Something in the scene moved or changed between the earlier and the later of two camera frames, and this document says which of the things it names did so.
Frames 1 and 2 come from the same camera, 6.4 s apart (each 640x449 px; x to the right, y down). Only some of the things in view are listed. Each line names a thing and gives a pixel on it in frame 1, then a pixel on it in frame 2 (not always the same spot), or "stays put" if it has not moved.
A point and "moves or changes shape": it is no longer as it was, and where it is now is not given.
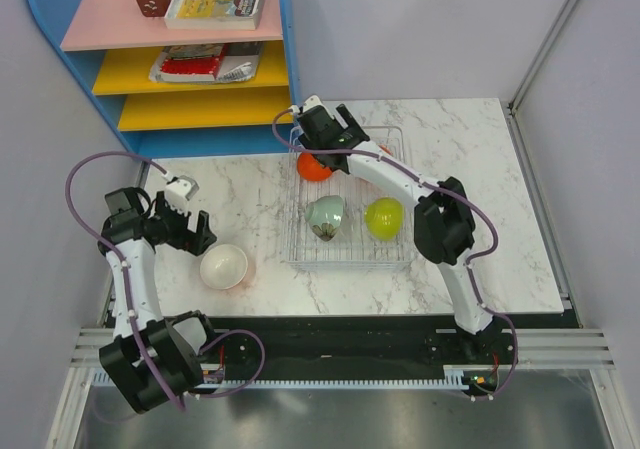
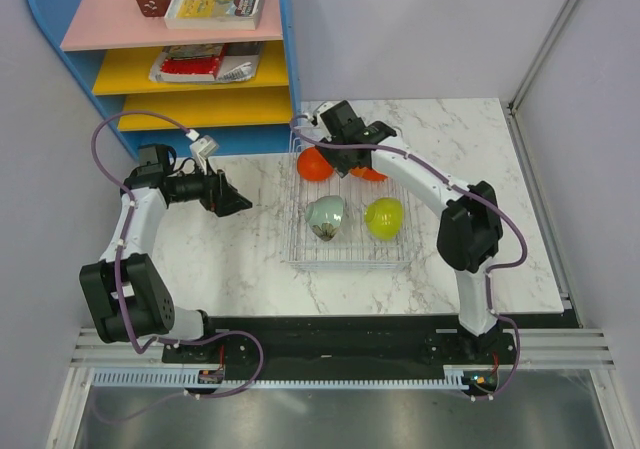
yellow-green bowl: [384, 218] stays put
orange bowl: [311, 169] stays put
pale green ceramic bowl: [325, 215] stays put
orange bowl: [223, 266] moves or changes shape
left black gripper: [187, 240] -> [221, 197]
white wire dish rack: [345, 220] stays put
